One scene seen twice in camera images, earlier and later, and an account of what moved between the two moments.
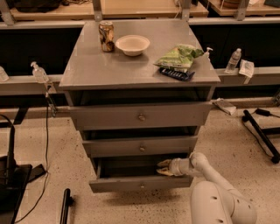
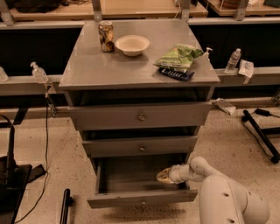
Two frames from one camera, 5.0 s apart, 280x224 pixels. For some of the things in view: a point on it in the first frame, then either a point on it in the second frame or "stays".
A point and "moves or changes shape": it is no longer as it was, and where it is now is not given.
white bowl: (132, 45) stays
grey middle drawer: (141, 146) stays
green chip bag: (181, 57) stays
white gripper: (174, 167) → (174, 174)
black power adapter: (262, 112) stays
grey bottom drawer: (134, 173) moves or changes shape
